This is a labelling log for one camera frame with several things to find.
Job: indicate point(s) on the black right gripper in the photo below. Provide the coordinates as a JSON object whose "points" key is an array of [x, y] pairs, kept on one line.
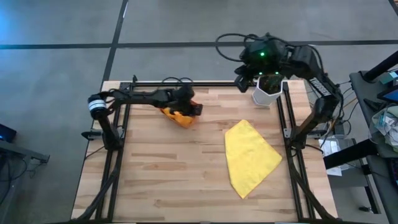
{"points": [[264, 59]]}

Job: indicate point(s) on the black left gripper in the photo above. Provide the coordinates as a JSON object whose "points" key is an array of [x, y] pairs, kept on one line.
{"points": [[185, 99]]}

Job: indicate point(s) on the orange microfiber towel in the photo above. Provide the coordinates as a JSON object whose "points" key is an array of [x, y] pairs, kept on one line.
{"points": [[180, 119]]}

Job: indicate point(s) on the yellow microfiber towel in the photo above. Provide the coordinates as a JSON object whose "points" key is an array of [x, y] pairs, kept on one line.
{"points": [[248, 155]]}

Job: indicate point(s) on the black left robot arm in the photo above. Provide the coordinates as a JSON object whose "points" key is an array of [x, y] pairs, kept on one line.
{"points": [[140, 96]]}

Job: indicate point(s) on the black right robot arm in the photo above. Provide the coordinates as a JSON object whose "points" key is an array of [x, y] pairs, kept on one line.
{"points": [[321, 88]]}

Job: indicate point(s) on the clear bag of towels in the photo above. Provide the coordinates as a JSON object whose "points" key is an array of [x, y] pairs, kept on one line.
{"points": [[385, 124]]}

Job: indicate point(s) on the white faceted plant pot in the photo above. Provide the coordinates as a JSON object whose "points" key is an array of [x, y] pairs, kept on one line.
{"points": [[264, 98]]}

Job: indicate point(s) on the green cactus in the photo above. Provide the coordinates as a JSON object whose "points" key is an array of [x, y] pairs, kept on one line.
{"points": [[273, 83]]}

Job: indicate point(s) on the black power strip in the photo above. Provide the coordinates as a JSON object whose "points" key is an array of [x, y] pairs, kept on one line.
{"points": [[338, 128]]}

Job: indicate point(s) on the clear plastic storage box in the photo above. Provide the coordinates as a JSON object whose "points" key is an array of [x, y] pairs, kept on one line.
{"points": [[334, 146]]}

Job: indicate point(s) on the black side table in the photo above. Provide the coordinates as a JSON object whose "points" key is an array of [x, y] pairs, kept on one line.
{"points": [[362, 93]]}

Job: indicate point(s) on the blue-screen monitor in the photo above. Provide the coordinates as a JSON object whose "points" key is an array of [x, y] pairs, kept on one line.
{"points": [[390, 95]]}

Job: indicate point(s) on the grey metal stand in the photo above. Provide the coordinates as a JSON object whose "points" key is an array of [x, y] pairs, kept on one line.
{"points": [[18, 152]]}

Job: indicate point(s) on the black device with blue light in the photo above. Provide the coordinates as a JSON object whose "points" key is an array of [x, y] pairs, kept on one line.
{"points": [[6, 133]]}

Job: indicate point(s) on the black aluminium table frame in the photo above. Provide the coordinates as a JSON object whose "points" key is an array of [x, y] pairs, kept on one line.
{"points": [[205, 84]]}

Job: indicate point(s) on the black monitor stand post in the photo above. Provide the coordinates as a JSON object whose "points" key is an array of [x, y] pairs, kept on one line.
{"points": [[381, 67]]}

